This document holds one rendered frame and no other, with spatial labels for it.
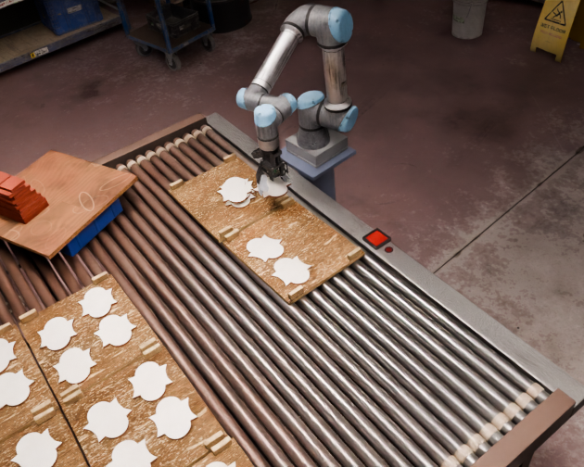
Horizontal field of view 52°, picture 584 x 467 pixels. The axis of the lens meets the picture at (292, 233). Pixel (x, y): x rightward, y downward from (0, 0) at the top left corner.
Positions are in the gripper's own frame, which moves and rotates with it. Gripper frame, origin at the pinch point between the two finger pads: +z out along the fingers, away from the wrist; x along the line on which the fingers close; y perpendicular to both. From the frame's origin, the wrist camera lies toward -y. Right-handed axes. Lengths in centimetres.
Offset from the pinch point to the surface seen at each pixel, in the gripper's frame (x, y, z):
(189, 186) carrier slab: -17.8, -37.7, 12.5
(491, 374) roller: 5, 103, 13
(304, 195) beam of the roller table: 15.8, -1.6, 14.3
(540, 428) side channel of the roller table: -1, 123, 10
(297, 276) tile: -15.6, 34.6, 11.1
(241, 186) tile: -3.5, -18.3, 9.0
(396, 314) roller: 0, 68, 14
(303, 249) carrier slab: -5.3, 24.9, 12.0
